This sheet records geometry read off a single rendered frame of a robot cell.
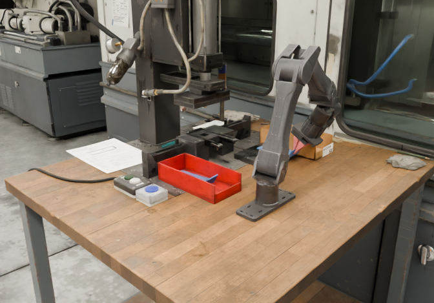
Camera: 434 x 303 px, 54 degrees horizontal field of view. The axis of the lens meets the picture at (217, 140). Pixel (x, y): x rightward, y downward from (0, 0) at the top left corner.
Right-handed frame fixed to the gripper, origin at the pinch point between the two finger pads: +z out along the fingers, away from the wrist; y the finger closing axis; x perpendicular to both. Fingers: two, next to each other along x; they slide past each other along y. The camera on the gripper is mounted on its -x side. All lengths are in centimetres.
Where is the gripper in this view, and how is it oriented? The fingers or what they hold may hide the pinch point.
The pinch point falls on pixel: (295, 151)
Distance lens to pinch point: 152.1
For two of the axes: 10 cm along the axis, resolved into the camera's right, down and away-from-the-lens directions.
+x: -6.6, 2.4, -7.2
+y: -6.5, -6.6, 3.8
